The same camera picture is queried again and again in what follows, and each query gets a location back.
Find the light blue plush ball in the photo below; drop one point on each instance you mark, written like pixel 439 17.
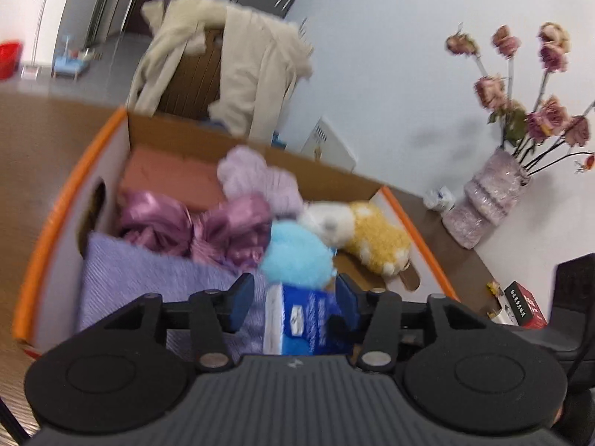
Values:
pixel 290 253

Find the purple satin cloth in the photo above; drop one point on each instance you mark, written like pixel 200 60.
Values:
pixel 232 227

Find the orange-edged cardboard box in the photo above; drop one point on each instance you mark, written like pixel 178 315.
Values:
pixel 186 137

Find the bunch of dried roses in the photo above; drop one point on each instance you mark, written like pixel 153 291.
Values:
pixel 553 116

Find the pink glass vase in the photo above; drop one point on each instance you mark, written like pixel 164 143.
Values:
pixel 488 195

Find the lavender knit towel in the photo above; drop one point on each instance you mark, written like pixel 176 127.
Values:
pixel 139 278

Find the small blue stool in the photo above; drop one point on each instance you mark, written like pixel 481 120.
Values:
pixel 69 62

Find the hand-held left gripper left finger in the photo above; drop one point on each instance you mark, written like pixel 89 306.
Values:
pixel 239 304

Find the wooden desk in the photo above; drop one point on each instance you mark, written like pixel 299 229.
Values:
pixel 46 125

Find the white board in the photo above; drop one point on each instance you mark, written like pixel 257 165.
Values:
pixel 330 144

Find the red and black box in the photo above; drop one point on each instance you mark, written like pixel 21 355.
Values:
pixel 525 309

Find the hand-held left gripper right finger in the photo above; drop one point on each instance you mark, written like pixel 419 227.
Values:
pixel 348 304

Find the mop with white pole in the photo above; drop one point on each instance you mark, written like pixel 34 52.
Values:
pixel 42 14

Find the pink rectangular block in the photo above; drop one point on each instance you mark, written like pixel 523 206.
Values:
pixel 172 172

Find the black flat object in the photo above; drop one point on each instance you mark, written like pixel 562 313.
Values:
pixel 574 306

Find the white and yellow plush toy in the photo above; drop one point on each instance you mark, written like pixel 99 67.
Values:
pixel 376 237

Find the brown wooden chair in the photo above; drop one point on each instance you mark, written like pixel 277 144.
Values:
pixel 195 83

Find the blue and white tissue pack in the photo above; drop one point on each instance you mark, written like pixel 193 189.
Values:
pixel 302 320

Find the small white tissue pack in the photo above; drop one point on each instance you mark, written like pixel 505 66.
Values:
pixel 439 197

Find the light purple plush toy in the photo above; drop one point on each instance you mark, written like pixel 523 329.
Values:
pixel 265 181

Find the beige coat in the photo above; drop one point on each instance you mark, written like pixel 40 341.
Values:
pixel 251 74

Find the red bucket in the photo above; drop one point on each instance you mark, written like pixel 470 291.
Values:
pixel 9 58

